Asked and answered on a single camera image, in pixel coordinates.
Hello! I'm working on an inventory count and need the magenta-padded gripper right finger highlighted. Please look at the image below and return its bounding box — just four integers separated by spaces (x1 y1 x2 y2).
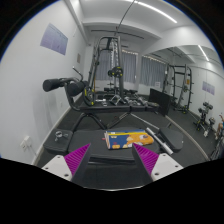
131 142 184 186

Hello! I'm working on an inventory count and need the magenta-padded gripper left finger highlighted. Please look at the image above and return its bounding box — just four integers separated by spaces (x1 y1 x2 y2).
41 143 93 188

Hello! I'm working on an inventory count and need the silver barbell bar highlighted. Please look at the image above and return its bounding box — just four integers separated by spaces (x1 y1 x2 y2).
145 127 174 156

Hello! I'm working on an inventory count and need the black padded weight bench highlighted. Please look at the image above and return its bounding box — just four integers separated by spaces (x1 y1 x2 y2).
43 127 184 164

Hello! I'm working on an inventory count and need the black dumbbell stand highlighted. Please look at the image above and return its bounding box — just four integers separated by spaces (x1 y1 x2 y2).
194 101 216 134

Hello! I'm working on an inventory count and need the black upright box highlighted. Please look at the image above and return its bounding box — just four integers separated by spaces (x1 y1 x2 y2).
148 88 173 116

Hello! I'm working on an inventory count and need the person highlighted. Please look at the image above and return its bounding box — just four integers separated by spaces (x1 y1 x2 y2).
215 113 224 141

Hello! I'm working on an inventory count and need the dumbbell group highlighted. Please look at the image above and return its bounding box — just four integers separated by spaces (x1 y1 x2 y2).
126 94 149 108

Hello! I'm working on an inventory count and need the black bench with roller pads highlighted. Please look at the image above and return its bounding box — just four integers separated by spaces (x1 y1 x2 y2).
42 66 161 131

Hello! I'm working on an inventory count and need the black yellow-marked weight plate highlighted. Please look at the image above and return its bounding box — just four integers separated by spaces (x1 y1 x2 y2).
83 86 96 106

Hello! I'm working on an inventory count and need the black squat rack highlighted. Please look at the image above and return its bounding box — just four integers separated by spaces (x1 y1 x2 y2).
163 63 194 114

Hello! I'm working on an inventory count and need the narrow grey window curtain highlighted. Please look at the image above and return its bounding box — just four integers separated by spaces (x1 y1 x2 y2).
139 54 167 88

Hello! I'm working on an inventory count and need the wide grey window curtain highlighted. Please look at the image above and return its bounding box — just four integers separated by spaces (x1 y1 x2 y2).
96 49 138 84

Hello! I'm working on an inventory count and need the long ceiling light strip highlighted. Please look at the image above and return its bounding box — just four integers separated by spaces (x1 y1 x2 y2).
128 0 178 24

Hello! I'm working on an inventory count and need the metal key ring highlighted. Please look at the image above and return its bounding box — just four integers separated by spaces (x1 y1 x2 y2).
54 130 69 142

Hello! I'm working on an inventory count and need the white wall socket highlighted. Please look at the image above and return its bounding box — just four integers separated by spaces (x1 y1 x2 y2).
19 135 33 150

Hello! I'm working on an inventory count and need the small purple wall poster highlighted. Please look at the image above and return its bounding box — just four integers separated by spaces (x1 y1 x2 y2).
201 80 216 96

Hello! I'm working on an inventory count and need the grey cable power rack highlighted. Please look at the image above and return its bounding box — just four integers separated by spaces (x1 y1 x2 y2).
87 29 145 101

